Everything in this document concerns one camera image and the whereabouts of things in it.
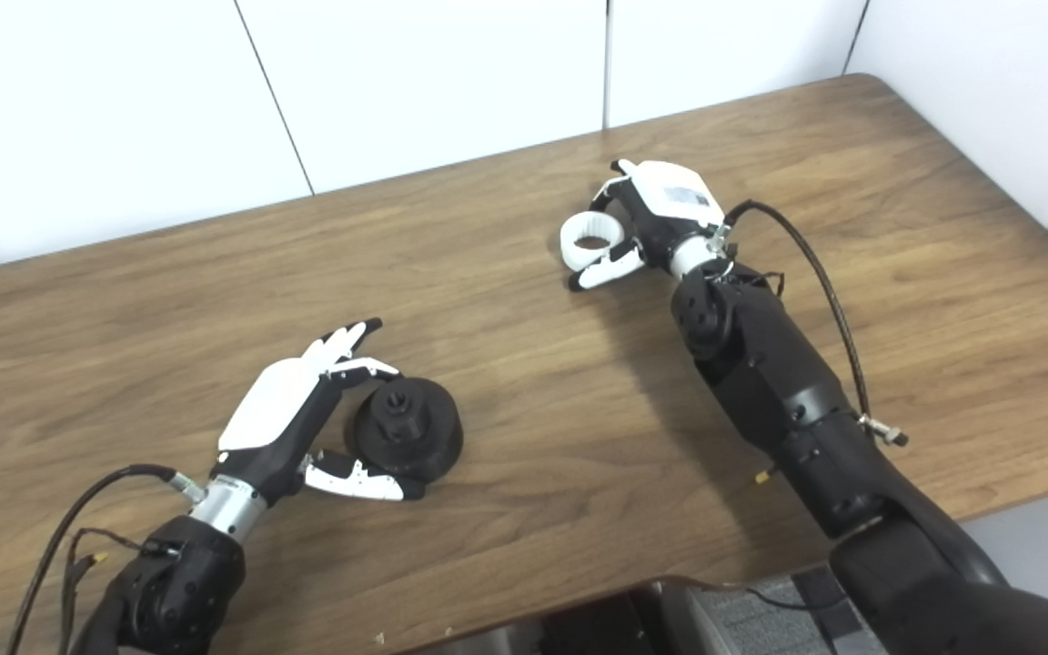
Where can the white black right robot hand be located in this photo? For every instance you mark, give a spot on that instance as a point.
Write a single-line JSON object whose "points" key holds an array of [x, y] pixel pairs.
{"points": [[670, 214]]}

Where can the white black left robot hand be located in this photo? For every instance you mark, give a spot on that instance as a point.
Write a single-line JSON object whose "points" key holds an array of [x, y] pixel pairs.
{"points": [[274, 414]]}

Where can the round black part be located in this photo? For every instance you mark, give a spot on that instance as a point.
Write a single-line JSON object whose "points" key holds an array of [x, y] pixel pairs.
{"points": [[415, 437]]}

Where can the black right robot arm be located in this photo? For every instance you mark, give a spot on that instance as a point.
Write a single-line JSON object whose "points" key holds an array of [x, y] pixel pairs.
{"points": [[806, 409]]}

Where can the dark robot torso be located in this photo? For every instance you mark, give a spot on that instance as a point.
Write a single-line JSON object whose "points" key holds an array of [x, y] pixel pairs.
{"points": [[633, 619]]}

